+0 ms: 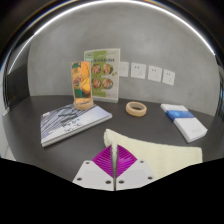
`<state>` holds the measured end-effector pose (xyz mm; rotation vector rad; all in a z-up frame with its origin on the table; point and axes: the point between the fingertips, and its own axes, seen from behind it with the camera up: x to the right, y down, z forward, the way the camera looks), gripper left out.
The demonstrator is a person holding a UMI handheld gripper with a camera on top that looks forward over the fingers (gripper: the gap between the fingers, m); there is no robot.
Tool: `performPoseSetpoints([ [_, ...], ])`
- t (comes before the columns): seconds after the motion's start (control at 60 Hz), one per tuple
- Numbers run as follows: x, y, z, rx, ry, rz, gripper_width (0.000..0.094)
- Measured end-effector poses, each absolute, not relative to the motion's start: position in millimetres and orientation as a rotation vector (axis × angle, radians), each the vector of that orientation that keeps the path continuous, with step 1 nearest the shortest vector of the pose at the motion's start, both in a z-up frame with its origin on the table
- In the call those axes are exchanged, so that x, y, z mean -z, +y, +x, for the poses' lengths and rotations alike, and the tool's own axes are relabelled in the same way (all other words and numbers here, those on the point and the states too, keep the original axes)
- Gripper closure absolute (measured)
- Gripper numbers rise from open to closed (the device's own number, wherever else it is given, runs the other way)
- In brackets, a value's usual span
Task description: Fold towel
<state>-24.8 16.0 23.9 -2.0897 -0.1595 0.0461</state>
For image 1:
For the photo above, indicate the white and blue booklet stack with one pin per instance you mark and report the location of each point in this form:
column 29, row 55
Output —
column 190, row 128

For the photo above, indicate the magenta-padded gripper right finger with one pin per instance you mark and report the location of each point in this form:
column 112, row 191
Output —
column 136, row 175

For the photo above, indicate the grey printed book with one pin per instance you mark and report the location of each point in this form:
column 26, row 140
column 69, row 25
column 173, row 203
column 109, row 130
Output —
column 73, row 123

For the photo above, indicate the green acrylic menu stand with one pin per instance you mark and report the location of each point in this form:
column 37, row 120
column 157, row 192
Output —
column 105, row 73

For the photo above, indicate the curved white light strip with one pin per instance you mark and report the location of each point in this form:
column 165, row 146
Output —
column 110, row 2

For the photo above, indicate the orange sign on wooden base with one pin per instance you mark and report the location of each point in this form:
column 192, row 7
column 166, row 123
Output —
column 81, row 83

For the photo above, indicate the cream yellow towel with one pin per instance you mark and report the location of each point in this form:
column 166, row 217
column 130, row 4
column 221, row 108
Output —
column 160, row 153

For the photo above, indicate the beige tape roll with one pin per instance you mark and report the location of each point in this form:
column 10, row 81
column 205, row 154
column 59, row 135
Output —
column 136, row 114

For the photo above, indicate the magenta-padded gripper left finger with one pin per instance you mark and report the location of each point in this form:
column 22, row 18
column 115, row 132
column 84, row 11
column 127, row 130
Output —
column 90, row 175

